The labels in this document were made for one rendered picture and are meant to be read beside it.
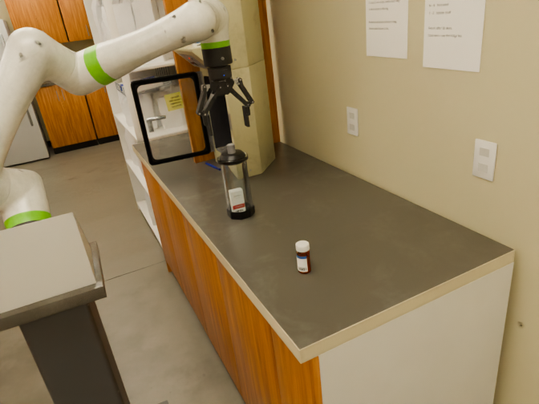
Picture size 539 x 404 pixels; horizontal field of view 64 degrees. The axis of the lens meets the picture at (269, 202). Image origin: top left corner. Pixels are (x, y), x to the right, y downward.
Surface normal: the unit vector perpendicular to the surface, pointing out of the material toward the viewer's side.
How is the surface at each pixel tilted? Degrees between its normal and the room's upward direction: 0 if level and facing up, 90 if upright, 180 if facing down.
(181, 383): 0
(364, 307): 0
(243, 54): 90
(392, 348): 90
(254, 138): 90
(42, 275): 90
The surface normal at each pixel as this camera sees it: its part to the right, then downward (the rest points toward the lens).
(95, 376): 0.41, 0.34
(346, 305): -0.11, -0.90
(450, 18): -0.89, 0.28
